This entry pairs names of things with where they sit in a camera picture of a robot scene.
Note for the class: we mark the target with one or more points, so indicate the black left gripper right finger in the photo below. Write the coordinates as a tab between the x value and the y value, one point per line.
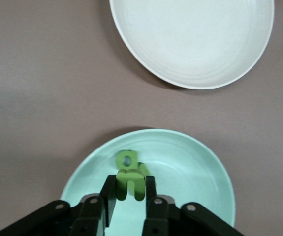
156	218

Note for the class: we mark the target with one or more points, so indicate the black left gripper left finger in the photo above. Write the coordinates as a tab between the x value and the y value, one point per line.
89	216

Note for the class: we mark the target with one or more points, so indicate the green foam letter u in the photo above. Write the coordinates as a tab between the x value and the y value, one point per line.
137	179

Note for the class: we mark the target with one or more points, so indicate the green plate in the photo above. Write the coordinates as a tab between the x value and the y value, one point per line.
193	172

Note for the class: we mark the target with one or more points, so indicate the brown table cover mat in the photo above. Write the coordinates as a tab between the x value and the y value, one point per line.
33	98

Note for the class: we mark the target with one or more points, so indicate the beige plate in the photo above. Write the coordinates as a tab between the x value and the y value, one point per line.
193	37

